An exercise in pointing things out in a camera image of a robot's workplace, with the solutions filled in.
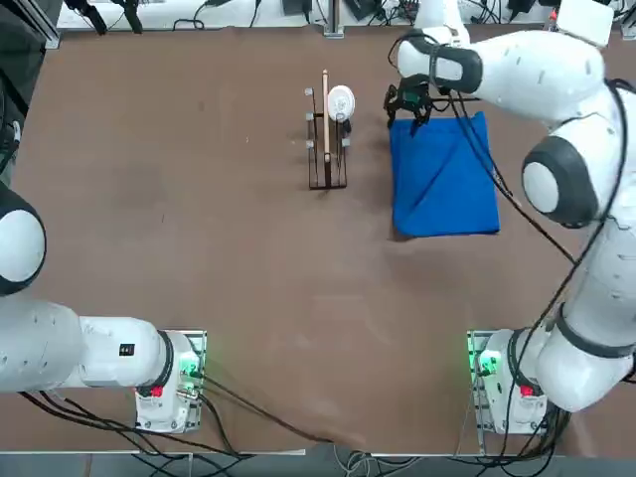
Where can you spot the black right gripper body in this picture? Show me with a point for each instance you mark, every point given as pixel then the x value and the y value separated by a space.
pixel 420 84

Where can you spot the blue towel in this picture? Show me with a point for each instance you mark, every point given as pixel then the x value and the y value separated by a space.
pixel 447 199

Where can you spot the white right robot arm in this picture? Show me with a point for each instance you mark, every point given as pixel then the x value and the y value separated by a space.
pixel 536 74

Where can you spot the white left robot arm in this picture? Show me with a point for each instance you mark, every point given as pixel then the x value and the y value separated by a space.
pixel 99 348

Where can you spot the white cup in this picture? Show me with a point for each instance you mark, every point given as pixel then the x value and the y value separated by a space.
pixel 340 102

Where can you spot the orange lit power strip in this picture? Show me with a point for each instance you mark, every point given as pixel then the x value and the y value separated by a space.
pixel 408 5

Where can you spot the dark finned power supply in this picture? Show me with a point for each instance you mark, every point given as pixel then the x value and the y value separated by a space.
pixel 365 9
pixel 297 6

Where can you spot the small black adapter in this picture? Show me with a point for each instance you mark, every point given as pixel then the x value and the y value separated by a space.
pixel 522 6

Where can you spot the white stacked drawer box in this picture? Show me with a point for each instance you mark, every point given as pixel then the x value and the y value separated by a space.
pixel 586 25

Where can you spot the black tripod leg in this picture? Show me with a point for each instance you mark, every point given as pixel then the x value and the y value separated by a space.
pixel 131 17
pixel 92 17

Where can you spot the white post bracket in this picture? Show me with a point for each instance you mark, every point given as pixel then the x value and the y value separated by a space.
pixel 334 32

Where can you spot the aluminium profile post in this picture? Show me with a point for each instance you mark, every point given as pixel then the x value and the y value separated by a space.
pixel 334 15

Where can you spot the aluminium frame profile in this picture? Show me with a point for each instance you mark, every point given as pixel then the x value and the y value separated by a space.
pixel 47 27

